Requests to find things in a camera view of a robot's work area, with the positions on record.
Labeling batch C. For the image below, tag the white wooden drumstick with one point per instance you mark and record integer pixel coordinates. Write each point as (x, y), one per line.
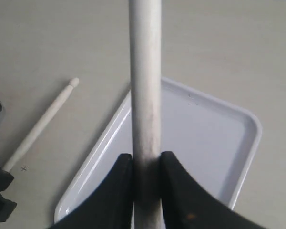
(145, 53)
(40, 125)

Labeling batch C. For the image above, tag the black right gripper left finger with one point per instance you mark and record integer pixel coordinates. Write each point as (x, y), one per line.
(110, 206)

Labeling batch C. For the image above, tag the white plastic tray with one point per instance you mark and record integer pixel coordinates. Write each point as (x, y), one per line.
(214, 140)

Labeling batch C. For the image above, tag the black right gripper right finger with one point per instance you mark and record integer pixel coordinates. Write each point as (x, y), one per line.
(186, 205)

